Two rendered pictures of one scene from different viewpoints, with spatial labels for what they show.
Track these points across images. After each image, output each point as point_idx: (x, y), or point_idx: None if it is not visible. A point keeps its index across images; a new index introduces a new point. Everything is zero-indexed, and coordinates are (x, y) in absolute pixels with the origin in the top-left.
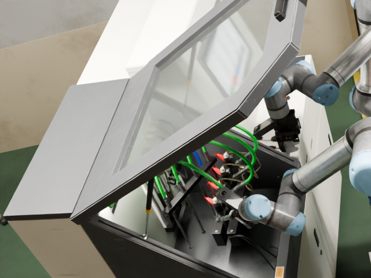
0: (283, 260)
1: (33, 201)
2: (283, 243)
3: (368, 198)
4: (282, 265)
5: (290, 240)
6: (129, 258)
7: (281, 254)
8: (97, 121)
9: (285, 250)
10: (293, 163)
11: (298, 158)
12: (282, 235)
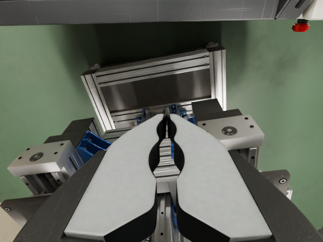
0: (11, 17)
1: None
2: (52, 10)
3: (196, 122)
4: (0, 16)
5: (66, 24)
6: None
7: (23, 9)
8: None
9: (37, 18)
10: (288, 7)
11: (305, 18)
12: (73, 5)
